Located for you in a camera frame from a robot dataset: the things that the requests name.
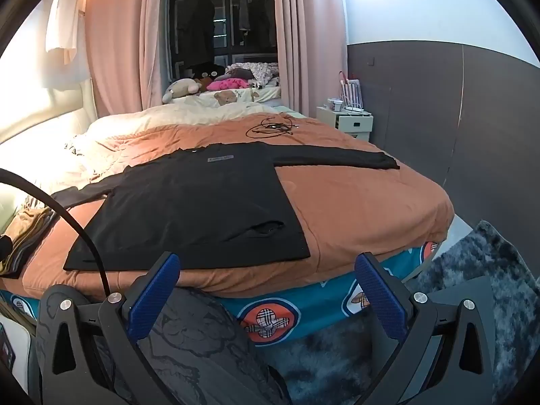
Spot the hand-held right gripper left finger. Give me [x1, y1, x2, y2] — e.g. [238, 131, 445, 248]
[36, 252, 182, 405]

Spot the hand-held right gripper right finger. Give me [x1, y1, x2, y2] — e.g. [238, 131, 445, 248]
[353, 252, 507, 405]

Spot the black long-sleeve shirt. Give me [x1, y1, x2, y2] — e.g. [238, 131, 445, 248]
[51, 141, 401, 271]

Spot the stack of folded clothes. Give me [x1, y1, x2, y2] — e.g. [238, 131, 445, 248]
[0, 207, 57, 279]

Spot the person's leg in grey pants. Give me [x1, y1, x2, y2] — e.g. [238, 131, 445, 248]
[139, 287, 292, 405]

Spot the orange blanket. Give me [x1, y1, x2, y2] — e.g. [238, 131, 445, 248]
[19, 114, 455, 298]

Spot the grey shaggy rug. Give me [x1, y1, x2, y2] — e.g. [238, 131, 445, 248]
[262, 219, 536, 389]

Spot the cream duvet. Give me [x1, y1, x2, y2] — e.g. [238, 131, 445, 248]
[55, 93, 308, 186]

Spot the white nightstand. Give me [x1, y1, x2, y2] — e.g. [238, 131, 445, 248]
[316, 105, 374, 142]

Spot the beige plush toy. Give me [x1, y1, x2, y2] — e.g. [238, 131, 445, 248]
[162, 78, 201, 104]

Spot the striped gift bag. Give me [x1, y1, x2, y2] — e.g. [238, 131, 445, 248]
[337, 72, 363, 110]

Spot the cream headboard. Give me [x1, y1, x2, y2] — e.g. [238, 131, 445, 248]
[0, 78, 100, 237]

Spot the pink cloth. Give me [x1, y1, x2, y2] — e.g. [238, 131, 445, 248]
[207, 77, 249, 91]

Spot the dark plush toy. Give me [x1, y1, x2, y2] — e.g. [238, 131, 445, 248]
[186, 64, 226, 83]

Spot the pink curtain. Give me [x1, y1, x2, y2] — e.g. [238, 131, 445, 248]
[84, 0, 165, 119]
[270, 0, 351, 119]

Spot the floral cloth pile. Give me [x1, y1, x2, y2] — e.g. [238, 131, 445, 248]
[225, 61, 281, 87]

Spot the dark hanging coat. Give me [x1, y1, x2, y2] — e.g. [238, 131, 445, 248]
[175, 0, 216, 68]

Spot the white hanging garment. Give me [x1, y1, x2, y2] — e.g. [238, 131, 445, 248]
[44, 0, 89, 64]

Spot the dark hanging garment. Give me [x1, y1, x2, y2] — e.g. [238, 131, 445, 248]
[236, 0, 275, 43]

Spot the right hand-held gripper cable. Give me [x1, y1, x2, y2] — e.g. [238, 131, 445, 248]
[0, 168, 112, 300]

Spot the tangled black cable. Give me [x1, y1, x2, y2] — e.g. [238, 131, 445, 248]
[245, 117, 301, 140]

